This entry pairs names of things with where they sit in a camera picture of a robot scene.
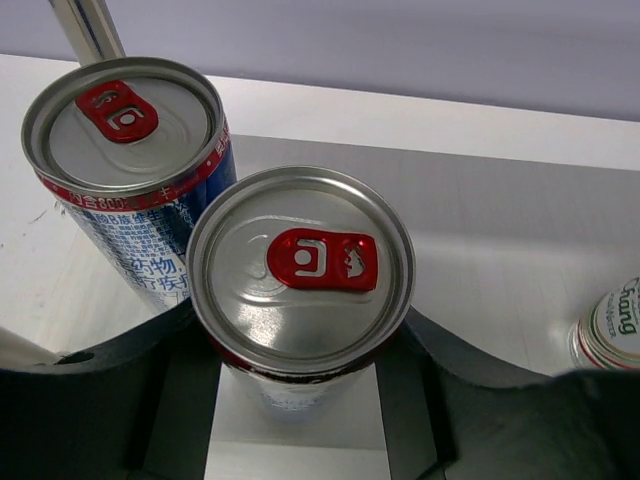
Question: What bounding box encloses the white two-tier shelf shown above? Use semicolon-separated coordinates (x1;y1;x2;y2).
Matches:
1;56;639;479

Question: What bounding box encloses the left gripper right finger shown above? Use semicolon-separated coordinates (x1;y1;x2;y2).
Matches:
375;314;639;479

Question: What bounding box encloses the blue silver can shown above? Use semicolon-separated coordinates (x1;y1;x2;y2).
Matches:
21;57;237;312

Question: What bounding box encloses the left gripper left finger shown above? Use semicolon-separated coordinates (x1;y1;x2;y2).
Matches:
1;301;221;479

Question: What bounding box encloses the clear Chang bottle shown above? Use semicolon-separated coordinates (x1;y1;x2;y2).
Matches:
568;276;639;370

